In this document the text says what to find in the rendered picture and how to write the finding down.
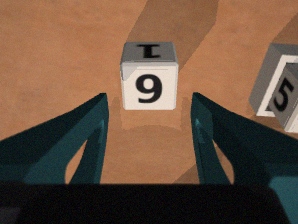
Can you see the white number cube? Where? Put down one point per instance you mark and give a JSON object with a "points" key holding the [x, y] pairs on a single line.
{"points": [[149, 75], [284, 100]]}

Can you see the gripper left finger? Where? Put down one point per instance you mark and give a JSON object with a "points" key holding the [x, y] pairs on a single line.
{"points": [[41, 154]]}

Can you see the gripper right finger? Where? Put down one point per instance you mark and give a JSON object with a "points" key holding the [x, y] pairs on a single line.
{"points": [[258, 154]]}

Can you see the white rectangular tray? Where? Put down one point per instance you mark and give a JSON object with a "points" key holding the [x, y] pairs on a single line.
{"points": [[273, 64]]}

